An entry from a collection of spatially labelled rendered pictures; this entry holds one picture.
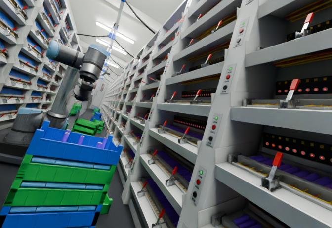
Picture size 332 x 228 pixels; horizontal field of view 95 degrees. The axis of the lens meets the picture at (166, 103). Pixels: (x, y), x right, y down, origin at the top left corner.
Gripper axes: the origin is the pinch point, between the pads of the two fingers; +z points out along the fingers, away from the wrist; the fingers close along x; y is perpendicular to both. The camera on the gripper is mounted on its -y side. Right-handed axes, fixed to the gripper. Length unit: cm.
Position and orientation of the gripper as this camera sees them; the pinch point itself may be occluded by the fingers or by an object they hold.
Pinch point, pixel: (73, 115)
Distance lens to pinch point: 76.0
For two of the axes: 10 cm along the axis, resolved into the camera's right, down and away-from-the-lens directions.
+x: -7.9, -3.3, -5.2
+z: -1.6, 9.3, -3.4
